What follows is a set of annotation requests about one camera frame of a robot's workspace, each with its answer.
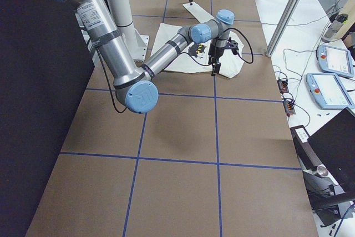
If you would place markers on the white long-sleeve cat shirt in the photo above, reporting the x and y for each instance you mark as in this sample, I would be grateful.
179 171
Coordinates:
195 57

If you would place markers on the orange black connector box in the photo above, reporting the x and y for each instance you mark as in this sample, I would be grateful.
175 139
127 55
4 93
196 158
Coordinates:
283 85

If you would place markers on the near blue teach pendant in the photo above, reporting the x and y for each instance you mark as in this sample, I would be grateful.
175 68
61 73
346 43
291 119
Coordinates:
328 91

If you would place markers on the blue teach pendant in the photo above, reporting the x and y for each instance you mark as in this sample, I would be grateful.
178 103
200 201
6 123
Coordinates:
335 60
328 91

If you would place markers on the far blue teach pendant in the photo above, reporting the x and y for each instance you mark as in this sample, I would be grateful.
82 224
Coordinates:
335 60

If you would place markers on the black computer monitor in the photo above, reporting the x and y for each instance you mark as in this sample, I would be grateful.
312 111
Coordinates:
334 145

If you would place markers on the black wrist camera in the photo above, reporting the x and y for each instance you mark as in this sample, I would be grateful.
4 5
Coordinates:
233 46

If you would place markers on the aluminium frame post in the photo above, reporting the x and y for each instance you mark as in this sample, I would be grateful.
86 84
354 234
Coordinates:
281 26

